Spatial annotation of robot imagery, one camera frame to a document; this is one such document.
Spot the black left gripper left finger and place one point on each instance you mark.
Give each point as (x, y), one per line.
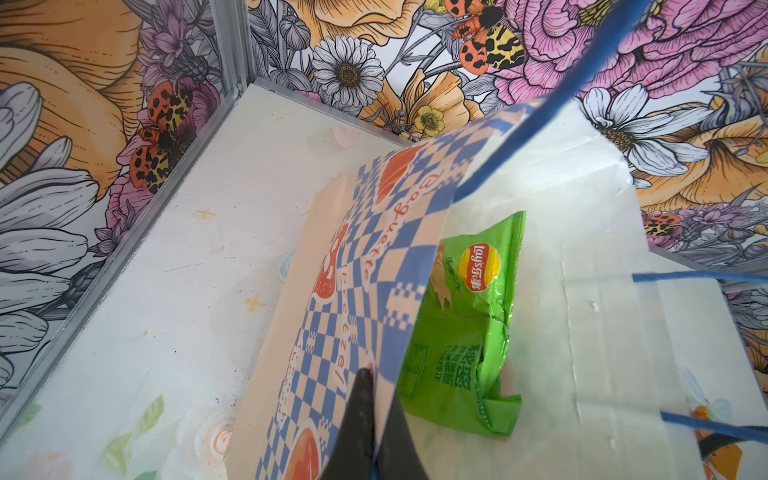
(352, 457)

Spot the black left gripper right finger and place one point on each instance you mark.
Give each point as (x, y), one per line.
(397, 458)

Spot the green Lays chips bag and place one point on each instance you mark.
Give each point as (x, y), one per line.
(451, 374)

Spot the small orange snack packet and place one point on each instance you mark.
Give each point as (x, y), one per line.
(724, 462)

